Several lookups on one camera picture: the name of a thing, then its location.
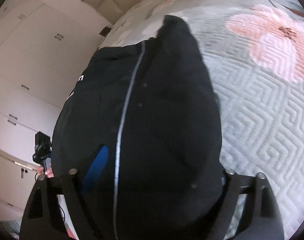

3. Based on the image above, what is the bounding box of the floral bedspread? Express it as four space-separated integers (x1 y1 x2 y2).
103 0 304 239

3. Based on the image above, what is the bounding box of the left hand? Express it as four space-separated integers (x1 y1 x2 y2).
37 166 54 178

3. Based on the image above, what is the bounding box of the white wardrobe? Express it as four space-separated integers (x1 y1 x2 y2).
0 0 101 220

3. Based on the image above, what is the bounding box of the black jacket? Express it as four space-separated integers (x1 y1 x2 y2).
51 15 223 239

